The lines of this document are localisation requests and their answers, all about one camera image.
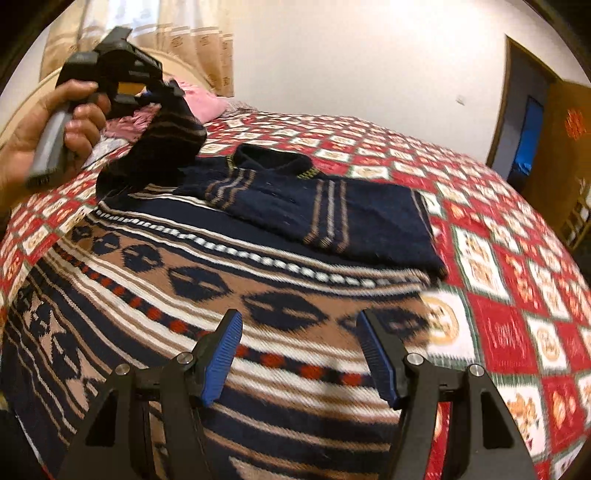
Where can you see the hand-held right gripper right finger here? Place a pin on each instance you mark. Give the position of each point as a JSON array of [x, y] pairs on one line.
[[377, 354]]

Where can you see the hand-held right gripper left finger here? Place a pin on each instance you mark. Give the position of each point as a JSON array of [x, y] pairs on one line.
[[222, 353]]

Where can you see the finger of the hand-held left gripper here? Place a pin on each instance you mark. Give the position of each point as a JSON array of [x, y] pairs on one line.
[[159, 92]]

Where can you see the person's left hand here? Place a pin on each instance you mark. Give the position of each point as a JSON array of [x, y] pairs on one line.
[[27, 134]]

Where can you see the cream round headboard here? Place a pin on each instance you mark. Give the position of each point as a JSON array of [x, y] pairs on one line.
[[187, 69]]

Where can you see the pink folded blanket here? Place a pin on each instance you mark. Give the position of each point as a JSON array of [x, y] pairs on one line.
[[203, 104]]

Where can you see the beige patterned curtain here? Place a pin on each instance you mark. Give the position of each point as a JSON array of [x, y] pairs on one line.
[[203, 41]]

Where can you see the navy patterned knit sweater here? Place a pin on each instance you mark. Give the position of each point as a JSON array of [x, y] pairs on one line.
[[277, 314]]

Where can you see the grey floral pillow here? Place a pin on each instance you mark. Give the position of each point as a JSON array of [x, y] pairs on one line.
[[107, 150]]

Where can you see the red checked printed bedspread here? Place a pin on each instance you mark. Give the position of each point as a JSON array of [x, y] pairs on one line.
[[508, 323]]

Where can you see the wooden rack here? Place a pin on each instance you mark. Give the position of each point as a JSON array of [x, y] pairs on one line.
[[577, 221]]

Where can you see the brown wooden door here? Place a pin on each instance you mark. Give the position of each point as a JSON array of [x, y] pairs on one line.
[[561, 138]]

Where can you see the dark wooden door frame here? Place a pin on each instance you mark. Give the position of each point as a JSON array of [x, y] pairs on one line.
[[503, 115]]

